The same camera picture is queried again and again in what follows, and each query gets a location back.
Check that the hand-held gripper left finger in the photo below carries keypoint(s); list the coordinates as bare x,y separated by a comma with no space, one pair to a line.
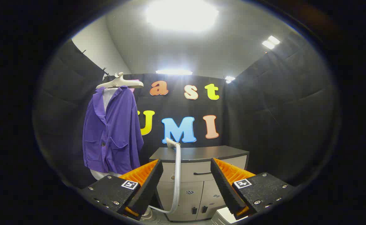
148,190

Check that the white flat sheet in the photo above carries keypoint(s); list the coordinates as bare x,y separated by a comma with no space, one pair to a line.
226,216

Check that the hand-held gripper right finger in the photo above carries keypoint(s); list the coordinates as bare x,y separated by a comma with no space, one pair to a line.
223,187

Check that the large ceiling light panel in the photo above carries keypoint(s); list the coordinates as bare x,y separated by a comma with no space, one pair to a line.
181,14

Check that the grey cabinet with dark top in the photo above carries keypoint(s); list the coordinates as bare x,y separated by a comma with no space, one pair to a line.
198,153

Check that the white clothes hanger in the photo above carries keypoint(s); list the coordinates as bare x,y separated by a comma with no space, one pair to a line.
119,82

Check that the purple jacket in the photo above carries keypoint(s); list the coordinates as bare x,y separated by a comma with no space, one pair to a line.
114,134

